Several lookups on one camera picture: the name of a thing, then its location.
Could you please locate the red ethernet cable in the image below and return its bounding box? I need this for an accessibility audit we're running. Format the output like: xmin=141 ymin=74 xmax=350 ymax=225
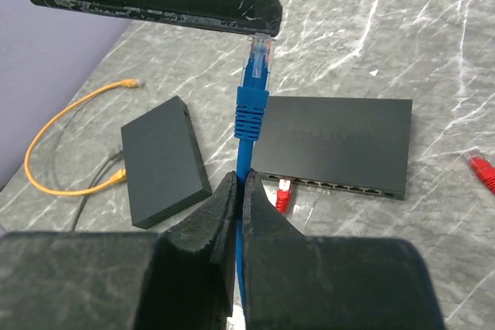
xmin=275 ymin=148 xmax=495 ymax=214

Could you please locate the blue ethernet cable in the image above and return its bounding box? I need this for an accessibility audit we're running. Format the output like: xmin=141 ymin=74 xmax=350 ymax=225
xmin=233 ymin=34 xmax=276 ymax=330

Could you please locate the orange ethernet cable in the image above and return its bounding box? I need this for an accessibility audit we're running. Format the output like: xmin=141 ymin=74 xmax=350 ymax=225
xmin=23 ymin=78 xmax=147 ymax=197

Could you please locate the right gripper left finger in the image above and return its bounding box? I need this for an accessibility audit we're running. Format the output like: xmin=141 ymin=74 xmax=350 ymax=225
xmin=1 ymin=172 xmax=237 ymax=329

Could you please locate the black network switch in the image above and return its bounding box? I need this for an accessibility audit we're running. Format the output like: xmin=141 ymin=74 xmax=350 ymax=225
xmin=121 ymin=96 xmax=213 ymax=230
xmin=251 ymin=96 xmax=412 ymax=200

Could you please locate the grey ethernet cable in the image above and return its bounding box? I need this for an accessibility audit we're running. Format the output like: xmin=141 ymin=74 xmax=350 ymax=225
xmin=49 ymin=105 xmax=127 ymax=233

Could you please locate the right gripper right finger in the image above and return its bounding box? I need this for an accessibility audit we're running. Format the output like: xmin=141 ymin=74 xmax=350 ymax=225
xmin=242 ymin=172 xmax=445 ymax=329

